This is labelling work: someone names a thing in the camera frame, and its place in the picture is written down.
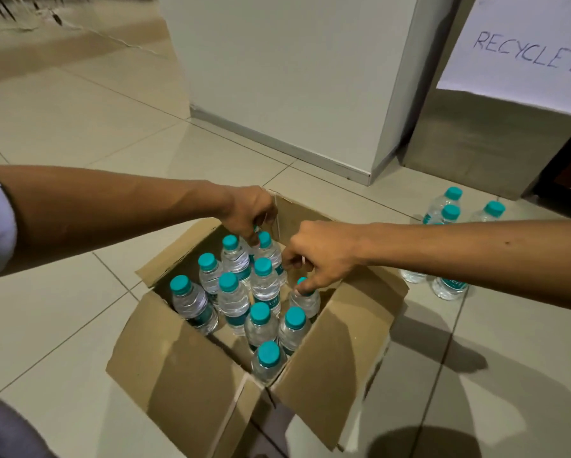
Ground person's right hand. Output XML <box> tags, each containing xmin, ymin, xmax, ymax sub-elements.
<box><xmin>281</xmin><ymin>219</ymin><xmax>367</xmax><ymax>296</ymax></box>

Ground person's left hand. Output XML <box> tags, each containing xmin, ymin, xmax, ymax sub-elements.
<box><xmin>216</xmin><ymin>185</ymin><xmax>279</xmax><ymax>246</ymax></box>

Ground bottle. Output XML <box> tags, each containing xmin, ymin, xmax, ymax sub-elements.
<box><xmin>246</xmin><ymin>225</ymin><xmax>263</xmax><ymax>256</ymax></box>
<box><xmin>289</xmin><ymin>277</ymin><xmax>322</xmax><ymax>323</ymax></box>

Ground water bottles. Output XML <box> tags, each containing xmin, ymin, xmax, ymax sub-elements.
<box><xmin>399</xmin><ymin>186</ymin><xmax>507</xmax><ymax>301</ymax></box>
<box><xmin>170</xmin><ymin>232</ymin><xmax>313</xmax><ymax>385</ymax></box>

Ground printed cardboard box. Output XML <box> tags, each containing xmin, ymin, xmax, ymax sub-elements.
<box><xmin>106</xmin><ymin>189</ymin><xmax>409</xmax><ymax>458</ymax></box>

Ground person's left forearm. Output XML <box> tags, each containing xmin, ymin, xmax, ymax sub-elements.
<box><xmin>0</xmin><ymin>165</ymin><xmax>231</xmax><ymax>278</ymax></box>

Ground person's right forearm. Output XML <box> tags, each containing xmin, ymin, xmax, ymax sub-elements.
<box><xmin>357</xmin><ymin>219</ymin><xmax>571</xmax><ymax>314</ymax></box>

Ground steel bin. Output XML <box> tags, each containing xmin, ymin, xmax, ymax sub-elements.
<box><xmin>402</xmin><ymin>0</ymin><xmax>571</xmax><ymax>201</ymax></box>

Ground white paper sign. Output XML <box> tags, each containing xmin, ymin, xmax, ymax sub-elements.
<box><xmin>436</xmin><ymin>0</ymin><xmax>571</xmax><ymax>116</ymax></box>

